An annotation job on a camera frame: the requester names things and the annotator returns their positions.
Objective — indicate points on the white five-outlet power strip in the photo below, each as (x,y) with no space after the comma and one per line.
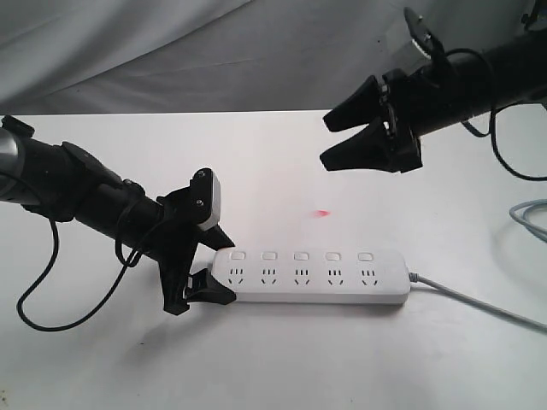
(314,276)

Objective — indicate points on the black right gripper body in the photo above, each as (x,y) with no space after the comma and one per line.
(412,103)

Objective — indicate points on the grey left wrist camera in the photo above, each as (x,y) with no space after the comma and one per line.
(206,198)

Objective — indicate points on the black tripod stand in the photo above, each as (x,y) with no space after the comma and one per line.
(529,15)

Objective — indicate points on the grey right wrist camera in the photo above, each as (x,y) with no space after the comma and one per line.
(422,37)

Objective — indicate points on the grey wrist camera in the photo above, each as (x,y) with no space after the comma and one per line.
(206,198)
(422,37)

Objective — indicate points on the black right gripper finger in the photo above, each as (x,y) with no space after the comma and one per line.
(368,149)
(359,109)

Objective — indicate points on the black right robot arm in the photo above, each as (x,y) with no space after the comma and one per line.
(476,83)

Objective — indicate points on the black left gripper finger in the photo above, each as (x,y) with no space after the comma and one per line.
(215,238)
(203,287)

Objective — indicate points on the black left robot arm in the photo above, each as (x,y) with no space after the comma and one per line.
(64,183)

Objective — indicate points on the white backdrop cloth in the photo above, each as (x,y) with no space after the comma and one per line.
(136,57)

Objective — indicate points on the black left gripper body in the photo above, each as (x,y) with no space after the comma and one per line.
(172,243)

